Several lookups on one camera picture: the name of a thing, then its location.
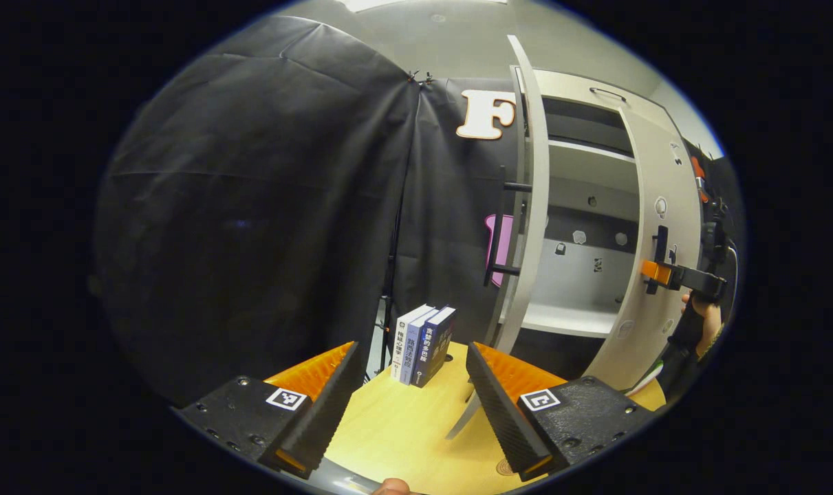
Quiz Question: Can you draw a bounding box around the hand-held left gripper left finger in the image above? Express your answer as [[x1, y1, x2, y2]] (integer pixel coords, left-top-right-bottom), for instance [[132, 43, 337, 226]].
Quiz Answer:
[[172, 340, 362, 481]]

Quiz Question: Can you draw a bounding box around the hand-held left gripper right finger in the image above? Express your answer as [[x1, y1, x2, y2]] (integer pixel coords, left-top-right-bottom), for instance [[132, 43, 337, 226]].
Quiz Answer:
[[466, 342, 658, 482]]

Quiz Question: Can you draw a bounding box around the white cabinet door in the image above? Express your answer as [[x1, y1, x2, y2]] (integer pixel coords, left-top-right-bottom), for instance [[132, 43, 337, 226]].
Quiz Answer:
[[446, 34, 551, 441], [583, 107, 706, 394]]

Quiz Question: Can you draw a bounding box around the white and grey cabinet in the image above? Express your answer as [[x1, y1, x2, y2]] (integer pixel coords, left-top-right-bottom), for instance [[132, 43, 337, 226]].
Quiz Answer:
[[499, 65, 671, 362]]

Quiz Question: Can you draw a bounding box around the white cabinet shelf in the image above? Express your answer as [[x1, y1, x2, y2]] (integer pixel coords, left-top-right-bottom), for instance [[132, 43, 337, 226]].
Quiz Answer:
[[548, 137, 637, 166]]

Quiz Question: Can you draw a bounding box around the white cabinet drawer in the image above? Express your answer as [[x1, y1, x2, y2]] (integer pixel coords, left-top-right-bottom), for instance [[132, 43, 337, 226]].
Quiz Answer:
[[516, 67, 668, 114]]

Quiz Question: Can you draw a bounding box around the white book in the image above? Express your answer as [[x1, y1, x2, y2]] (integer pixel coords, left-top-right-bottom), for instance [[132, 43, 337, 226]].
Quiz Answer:
[[391, 305, 435, 382]]

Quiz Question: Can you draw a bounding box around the light blue book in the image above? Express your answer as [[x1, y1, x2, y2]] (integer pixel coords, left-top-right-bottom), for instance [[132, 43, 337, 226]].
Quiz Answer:
[[400, 307, 442, 386]]

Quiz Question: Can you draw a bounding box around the toy watermelon slice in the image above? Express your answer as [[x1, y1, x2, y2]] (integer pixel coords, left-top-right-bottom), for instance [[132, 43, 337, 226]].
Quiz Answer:
[[625, 361, 664, 398]]

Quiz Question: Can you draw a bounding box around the black light stand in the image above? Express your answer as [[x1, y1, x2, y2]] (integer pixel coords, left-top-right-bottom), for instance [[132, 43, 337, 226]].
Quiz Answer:
[[365, 192, 407, 382]]

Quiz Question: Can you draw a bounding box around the black backdrop cloth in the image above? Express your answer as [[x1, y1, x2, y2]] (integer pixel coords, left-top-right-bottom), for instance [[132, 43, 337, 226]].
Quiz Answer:
[[89, 14, 744, 406]]

